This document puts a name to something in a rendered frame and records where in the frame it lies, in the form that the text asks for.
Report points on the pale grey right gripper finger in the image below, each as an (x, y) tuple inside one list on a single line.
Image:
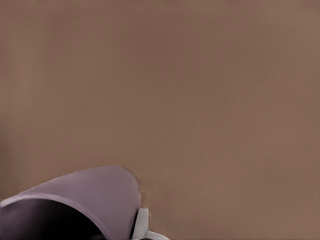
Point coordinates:
[(142, 223)]

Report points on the purple cup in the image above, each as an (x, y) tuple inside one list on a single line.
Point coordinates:
[(100, 190)]

